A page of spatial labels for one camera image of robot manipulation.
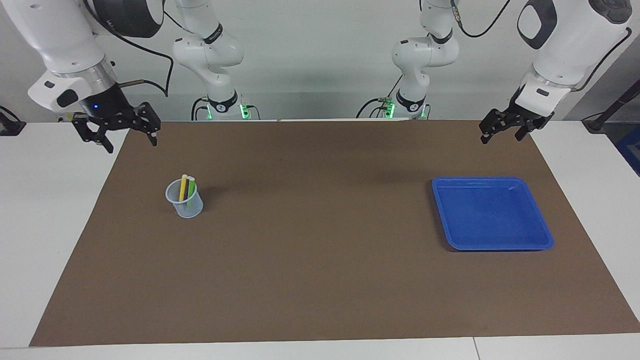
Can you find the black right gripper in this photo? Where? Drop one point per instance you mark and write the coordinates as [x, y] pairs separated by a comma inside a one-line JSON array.
[[107, 107]]

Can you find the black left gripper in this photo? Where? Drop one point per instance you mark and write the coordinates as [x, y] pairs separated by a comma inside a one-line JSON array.
[[522, 119]]

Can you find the yellow highlighter pen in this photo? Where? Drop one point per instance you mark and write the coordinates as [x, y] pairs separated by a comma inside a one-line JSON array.
[[182, 190]]

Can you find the green highlighter pen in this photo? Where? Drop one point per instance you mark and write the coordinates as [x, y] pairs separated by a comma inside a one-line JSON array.
[[191, 187]]

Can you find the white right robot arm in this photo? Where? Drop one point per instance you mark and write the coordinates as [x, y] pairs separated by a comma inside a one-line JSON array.
[[60, 35]]

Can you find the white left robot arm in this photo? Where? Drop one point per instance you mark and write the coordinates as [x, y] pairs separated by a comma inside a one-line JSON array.
[[565, 40]]

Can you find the blue plastic tray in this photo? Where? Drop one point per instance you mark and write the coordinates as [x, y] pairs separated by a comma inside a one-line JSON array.
[[490, 215]]

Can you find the white power strip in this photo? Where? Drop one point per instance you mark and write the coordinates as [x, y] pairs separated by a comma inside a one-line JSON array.
[[65, 118]]

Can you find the black stand pole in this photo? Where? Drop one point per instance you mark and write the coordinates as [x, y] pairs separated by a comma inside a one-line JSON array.
[[612, 107]]

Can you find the translucent plastic cup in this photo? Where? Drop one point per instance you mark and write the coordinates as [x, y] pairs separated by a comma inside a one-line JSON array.
[[192, 211]]

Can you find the blue box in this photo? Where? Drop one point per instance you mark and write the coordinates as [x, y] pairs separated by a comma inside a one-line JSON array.
[[631, 150]]

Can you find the brown table mat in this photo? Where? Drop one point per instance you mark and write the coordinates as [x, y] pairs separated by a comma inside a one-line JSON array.
[[320, 250]]

